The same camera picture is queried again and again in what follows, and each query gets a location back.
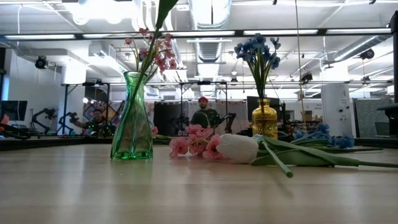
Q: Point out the pink flower sprig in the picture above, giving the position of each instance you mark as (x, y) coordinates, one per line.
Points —
(154, 130)
(170, 55)
(192, 144)

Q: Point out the blue flower sprig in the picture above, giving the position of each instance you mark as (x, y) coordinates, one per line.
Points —
(258, 51)
(323, 128)

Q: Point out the background black robot arm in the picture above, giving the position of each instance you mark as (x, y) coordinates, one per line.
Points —
(230, 119)
(46, 112)
(73, 117)

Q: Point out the yellow glass vase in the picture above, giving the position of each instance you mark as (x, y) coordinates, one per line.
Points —
(264, 121)

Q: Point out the green glass vase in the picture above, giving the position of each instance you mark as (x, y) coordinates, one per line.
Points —
(133, 140)

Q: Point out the person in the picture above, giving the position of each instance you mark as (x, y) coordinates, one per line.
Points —
(205, 116)
(96, 119)

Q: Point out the black background panel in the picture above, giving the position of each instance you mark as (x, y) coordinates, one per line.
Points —
(169, 118)

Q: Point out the black bar with light strips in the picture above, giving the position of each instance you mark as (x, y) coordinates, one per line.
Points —
(239, 32)

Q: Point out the colourful patterned board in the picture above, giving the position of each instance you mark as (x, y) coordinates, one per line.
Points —
(105, 107)

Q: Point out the white pillar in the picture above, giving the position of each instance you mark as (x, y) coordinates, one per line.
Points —
(337, 109)

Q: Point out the black ceiling spotlight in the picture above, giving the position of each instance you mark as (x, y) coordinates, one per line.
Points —
(41, 63)
(367, 54)

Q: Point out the grey partition panel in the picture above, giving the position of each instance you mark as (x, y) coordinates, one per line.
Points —
(373, 118)

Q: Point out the dark background monitor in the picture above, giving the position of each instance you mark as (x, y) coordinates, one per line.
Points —
(12, 110)

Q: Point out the black equipment stand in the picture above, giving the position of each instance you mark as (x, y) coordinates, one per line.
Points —
(388, 121)

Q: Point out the black vertical post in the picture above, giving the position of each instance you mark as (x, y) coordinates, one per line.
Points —
(394, 62)

